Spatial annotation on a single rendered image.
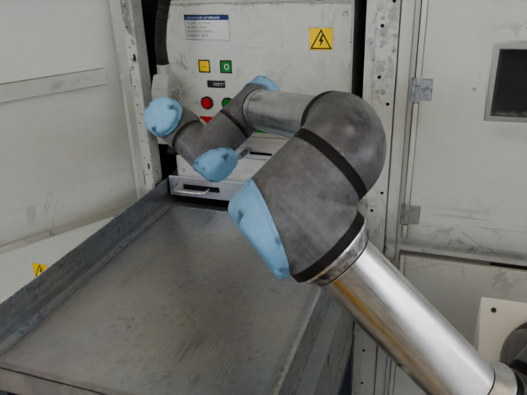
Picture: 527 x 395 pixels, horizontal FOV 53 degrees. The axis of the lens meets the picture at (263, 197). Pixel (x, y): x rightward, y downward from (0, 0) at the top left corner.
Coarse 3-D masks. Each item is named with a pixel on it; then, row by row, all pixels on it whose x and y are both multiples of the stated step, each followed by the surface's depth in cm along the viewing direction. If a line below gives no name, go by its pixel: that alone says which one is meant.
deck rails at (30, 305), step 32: (160, 192) 148; (128, 224) 134; (64, 256) 112; (96, 256) 123; (32, 288) 103; (64, 288) 112; (320, 288) 109; (0, 320) 96; (32, 320) 102; (320, 320) 99; (0, 352) 94; (288, 352) 91; (288, 384) 79
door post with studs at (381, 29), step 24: (384, 0) 110; (384, 24) 112; (384, 48) 114; (384, 72) 116; (384, 96) 118; (384, 120) 120; (384, 168) 125; (384, 192) 127; (384, 216) 130; (360, 384) 154
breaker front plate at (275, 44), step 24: (168, 24) 133; (240, 24) 127; (264, 24) 125; (288, 24) 123; (312, 24) 121; (336, 24) 120; (168, 48) 136; (192, 48) 133; (216, 48) 131; (240, 48) 129; (264, 48) 127; (288, 48) 125; (336, 48) 122; (192, 72) 136; (216, 72) 134; (240, 72) 132; (264, 72) 130; (288, 72) 128; (312, 72) 126; (336, 72) 124; (192, 96) 139; (216, 96) 137; (192, 168) 148; (240, 168) 143
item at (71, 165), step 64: (0, 0) 115; (64, 0) 124; (0, 64) 119; (64, 64) 128; (128, 64) 136; (0, 128) 123; (64, 128) 133; (0, 192) 127; (64, 192) 138; (128, 192) 150
